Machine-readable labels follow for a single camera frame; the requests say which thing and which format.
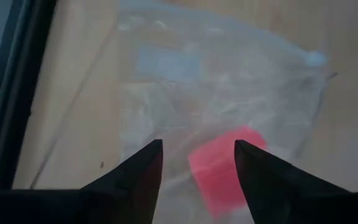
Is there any clear plastic bag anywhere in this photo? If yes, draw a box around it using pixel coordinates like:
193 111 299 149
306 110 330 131
116 18 329 224

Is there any pink bandage roll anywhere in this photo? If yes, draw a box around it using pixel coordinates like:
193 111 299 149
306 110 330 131
187 125 269 218

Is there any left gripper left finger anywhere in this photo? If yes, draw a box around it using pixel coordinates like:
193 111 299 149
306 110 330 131
0 139 164 224

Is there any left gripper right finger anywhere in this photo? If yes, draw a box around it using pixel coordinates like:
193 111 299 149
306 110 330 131
234 139 358 224

